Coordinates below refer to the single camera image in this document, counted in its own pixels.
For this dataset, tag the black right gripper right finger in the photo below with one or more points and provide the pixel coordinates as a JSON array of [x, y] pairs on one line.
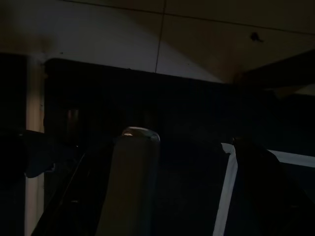
[[265, 201]]

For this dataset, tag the black floor mat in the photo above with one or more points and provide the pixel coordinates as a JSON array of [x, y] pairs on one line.
[[192, 118]]

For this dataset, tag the grey right robot foot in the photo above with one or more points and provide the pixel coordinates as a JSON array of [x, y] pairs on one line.
[[37, 152]]

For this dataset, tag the pale grey cylindrical trash piece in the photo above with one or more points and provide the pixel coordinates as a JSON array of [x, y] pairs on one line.
[[130, 184]]

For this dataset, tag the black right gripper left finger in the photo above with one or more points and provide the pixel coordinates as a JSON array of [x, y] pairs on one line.
[[78, 209]]

